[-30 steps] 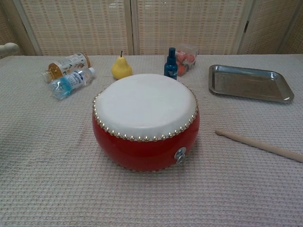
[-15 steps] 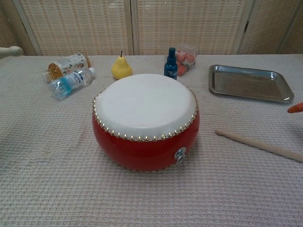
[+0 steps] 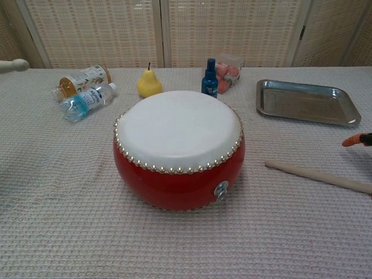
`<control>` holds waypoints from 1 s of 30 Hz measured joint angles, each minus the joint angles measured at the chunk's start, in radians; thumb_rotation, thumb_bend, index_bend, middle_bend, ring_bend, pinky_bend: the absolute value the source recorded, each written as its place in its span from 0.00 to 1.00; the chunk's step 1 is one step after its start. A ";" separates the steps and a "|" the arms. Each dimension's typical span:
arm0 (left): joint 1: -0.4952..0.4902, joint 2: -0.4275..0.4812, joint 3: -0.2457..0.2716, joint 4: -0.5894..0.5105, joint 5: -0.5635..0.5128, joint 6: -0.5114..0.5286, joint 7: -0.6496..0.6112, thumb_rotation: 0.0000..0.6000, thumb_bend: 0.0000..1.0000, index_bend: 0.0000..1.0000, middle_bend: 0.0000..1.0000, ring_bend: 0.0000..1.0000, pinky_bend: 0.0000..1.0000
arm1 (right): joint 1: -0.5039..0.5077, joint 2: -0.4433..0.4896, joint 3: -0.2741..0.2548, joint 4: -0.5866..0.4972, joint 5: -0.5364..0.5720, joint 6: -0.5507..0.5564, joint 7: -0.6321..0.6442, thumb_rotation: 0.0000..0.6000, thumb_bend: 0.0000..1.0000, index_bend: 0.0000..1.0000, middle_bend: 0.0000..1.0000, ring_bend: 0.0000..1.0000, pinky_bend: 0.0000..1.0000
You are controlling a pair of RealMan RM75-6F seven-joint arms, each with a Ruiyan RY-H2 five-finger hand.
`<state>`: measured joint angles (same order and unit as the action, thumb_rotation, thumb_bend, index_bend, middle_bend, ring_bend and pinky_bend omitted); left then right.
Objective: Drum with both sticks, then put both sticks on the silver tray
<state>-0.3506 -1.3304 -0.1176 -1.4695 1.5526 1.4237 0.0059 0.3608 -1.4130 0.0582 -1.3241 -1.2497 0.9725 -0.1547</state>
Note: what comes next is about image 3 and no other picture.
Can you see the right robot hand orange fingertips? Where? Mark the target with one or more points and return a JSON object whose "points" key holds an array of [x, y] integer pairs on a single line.
{"points": [[350, 141]]}

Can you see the wooden drumstick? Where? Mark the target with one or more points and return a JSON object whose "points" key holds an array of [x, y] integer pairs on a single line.
{"points": [[14, 65], [319, 175]]}

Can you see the red drum with white skin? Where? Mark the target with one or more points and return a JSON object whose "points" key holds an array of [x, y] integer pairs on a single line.
{"points": [[174, 128]]}

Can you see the rectangular metal tray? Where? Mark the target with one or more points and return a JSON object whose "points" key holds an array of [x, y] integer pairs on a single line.
{"points": [[305, 101]]}

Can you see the clear box of red fruit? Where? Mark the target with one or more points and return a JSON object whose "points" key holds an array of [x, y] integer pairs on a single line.
{"points": [[231, 75]]}

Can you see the blue spray bottle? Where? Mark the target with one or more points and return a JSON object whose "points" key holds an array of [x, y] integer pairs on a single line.
{"points": [[210, 84]]}

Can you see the white waffle tablecloth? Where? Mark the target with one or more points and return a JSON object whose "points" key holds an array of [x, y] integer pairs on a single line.
{"points": [[186, 247]]}

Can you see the yellow pear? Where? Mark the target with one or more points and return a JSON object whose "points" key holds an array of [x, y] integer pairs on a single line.
{"points": [[148, 84]]}

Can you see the clear water bottle blue label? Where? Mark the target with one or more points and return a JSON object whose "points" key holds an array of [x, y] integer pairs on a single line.
{"points": [[87, 100]]}

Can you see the woven folding screen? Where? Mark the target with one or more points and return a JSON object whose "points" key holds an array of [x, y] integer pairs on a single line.
{"points": [[101, 29]]}

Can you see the amber tea bottle floral label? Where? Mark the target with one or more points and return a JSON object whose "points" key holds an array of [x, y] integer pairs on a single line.
{"points": [[84, 77]]}

